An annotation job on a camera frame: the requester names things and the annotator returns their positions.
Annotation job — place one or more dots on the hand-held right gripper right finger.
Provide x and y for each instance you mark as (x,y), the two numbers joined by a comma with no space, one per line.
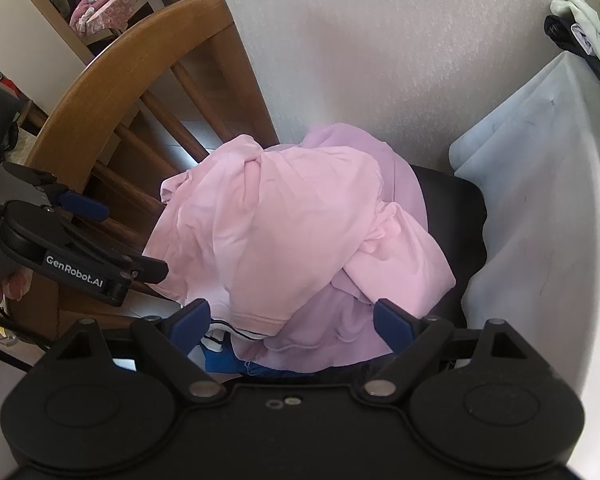
(392,322)

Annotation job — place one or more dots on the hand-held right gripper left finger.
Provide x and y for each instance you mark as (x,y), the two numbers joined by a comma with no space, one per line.
(192,320)

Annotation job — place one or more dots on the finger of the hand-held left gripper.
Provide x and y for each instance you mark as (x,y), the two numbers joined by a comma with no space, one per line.
(87,210)
(150,270)

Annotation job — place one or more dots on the pink sweater with striped hem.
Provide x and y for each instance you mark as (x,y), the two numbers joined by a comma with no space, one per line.
(280,220)

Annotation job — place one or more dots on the person's left hand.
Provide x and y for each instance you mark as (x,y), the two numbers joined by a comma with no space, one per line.
(17,285)

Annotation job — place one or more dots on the blue garment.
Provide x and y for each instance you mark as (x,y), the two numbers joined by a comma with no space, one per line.
(225,362)

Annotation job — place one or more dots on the lilac garment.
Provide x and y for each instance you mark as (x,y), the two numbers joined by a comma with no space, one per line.
(330,325)

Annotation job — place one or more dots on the wooden chair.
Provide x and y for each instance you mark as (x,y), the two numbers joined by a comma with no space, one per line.
(80,110)

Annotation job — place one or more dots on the white cloth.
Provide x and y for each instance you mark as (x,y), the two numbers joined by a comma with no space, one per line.
(540,185)

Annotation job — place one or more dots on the white hanging garment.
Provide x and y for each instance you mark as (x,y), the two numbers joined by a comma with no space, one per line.
(580,15)

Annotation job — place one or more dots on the wooden frame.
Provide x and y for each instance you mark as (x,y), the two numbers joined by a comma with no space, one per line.
(55,15)

